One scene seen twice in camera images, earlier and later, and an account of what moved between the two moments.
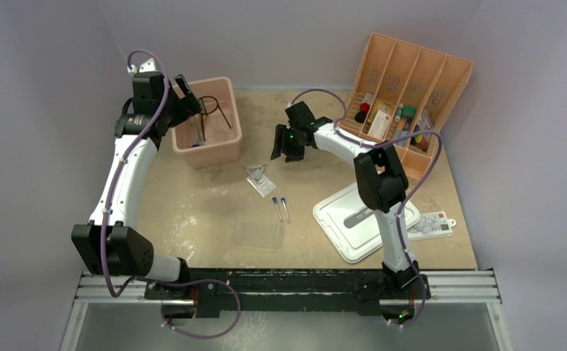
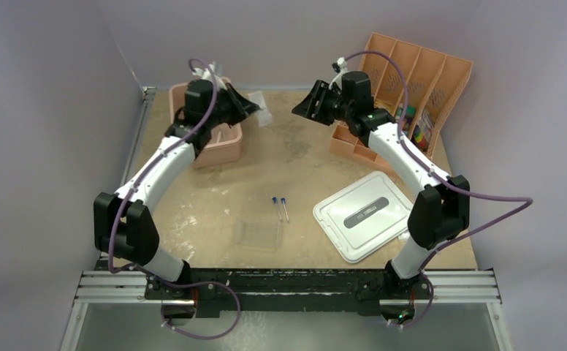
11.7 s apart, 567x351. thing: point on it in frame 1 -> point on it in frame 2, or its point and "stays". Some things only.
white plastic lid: (350, 225) stays
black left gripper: (187, 106) -> (240, 106)
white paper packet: (263, 185) -> (264, 116)
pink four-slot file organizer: (402, 98) stays
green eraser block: (408, 111) stays
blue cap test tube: (283, 201) stays
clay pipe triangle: (256, 171) -> (220, 138)
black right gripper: (282, 147) -> (321, 93)
